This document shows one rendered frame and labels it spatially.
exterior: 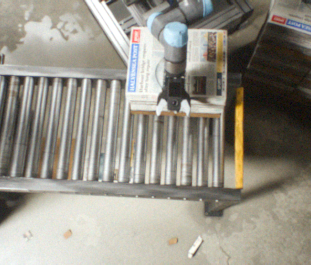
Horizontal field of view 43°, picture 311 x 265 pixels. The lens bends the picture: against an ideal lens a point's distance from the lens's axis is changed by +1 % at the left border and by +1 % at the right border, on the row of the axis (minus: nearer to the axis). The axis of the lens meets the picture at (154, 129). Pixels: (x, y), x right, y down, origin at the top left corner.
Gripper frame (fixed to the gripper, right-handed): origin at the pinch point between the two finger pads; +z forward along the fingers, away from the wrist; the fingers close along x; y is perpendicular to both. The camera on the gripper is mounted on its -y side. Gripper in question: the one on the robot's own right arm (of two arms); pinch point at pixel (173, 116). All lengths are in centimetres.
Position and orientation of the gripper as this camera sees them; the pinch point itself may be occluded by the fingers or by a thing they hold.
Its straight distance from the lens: 144.4
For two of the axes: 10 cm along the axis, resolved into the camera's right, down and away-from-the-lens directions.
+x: -10.0, -0.5, 0.6
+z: 0.1, 7.2, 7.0
